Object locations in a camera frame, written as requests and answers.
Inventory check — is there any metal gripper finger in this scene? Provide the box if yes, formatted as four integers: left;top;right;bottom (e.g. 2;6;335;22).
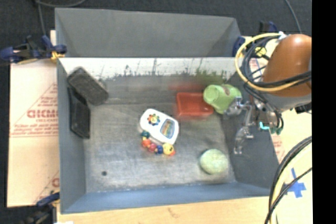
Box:
224;98;250;116
233;125;255;155

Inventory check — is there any green plastic cup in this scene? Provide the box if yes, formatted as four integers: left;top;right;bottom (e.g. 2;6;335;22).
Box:
203;83;243;115

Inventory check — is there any pale green ball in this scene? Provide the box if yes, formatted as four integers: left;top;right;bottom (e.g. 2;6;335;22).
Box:
199;148;230;175

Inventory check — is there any red plastic tray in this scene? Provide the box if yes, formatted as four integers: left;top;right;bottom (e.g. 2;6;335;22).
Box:
175;91;215;117

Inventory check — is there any white toy with coloured beads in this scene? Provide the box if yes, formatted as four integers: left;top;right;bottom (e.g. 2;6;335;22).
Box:
138;108;180;157

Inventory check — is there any grey metal bin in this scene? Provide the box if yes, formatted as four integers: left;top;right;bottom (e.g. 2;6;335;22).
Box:
54;7;281;215

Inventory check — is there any dark green flat block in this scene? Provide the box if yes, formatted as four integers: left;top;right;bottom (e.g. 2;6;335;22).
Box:
67;86;91;140
66;67;110;106

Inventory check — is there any brown cardboard board, red print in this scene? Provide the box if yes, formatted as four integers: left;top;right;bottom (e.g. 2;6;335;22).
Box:
6;58;61;208

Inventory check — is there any black cylinder on white bracket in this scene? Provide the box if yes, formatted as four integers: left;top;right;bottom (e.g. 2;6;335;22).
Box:
294;102;313;114

